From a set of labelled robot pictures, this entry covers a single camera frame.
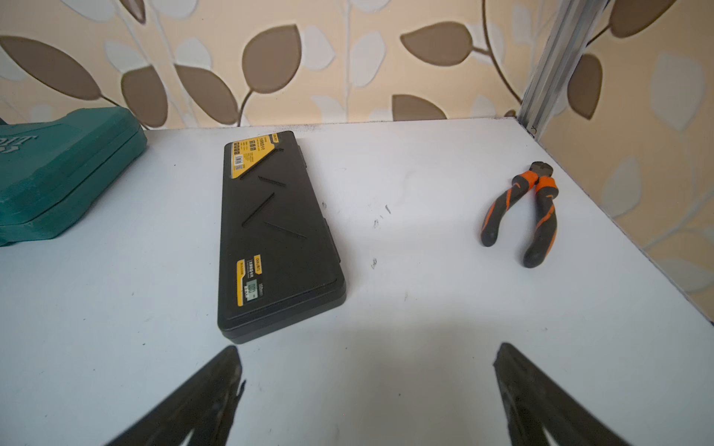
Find aluminium frame post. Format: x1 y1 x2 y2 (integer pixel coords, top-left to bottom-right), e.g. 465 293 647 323
517 0 608 140

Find orange black pliers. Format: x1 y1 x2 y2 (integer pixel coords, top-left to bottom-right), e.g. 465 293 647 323
479 161 559 269

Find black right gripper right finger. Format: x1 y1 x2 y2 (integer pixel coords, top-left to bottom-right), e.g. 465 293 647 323
494 343 628 445

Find black tool case yellow label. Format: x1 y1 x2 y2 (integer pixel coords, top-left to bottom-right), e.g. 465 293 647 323
218 130 347 344

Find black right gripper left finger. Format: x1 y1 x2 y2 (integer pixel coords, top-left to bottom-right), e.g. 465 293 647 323
110 346 245 445

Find green plastic tool case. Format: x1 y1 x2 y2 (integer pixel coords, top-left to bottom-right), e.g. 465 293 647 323
1 107 148 245

